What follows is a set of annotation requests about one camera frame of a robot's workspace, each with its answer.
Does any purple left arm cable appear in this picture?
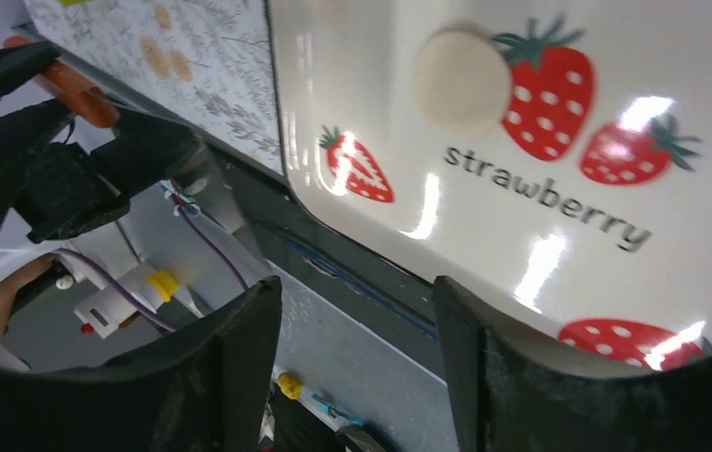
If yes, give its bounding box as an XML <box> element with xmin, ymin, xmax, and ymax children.
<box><xmin>53</xmin><ymin>181</ymin><xmax>251</xmax><ymax>333</ymax></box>

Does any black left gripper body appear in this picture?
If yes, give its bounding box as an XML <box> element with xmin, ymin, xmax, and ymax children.
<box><xmin>0</xmin><ymin>100</ymin><xmax>200</xmax><ymax>244</ymax></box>

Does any floral table mat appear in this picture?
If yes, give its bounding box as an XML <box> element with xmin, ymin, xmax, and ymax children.
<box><xmin>24</xmin><ymin>0</ymin><xmax>283</xmax><ymax>174</ymax></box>

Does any metal scraper orange handle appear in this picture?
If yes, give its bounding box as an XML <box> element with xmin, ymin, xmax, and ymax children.
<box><xmin>32</xmin><ymin>58</ymin><xmax>121</xmax><ymax>129</ymax></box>

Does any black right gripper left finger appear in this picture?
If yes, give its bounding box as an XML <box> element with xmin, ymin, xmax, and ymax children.
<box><xmin>0</xmin><ymin>276</ymin><xmax>282</xmax><ymax>451</ymax></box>

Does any strawberry pattern rectangular tray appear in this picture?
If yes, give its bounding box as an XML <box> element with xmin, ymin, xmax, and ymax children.
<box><xmin>268</xmin><ymin>1</ymin><xmax>712</xmax><ymax>371</ymax></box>

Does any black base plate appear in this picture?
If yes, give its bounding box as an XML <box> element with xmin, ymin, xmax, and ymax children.
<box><xmin>213</xmin><ymin>150</ymin><xmax>445</xmax><ymax>377</ymax></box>

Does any small dough ball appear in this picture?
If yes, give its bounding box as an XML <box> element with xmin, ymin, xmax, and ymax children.
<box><xmin>411</xmin><ymin>29</ymin><xmax>511</xmax><ymax>139</ymax></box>

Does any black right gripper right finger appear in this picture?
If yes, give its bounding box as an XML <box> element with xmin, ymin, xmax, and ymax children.
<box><xmin>432</xmin><ymin>276</ymin><xmax>712</xmax><ymax>451</ymax></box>

